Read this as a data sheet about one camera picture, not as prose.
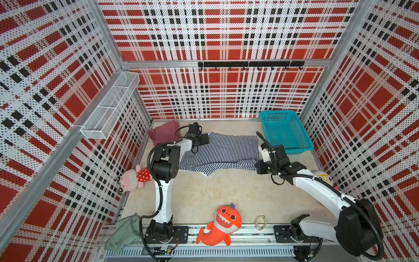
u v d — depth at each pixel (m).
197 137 0.98
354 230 0.40
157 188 0.60
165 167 0.59
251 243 0.72
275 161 0.64
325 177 0.84
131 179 0.85
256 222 0.76
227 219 0.70
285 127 1.15
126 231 0.75
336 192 0.46
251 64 0.89
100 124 0.90
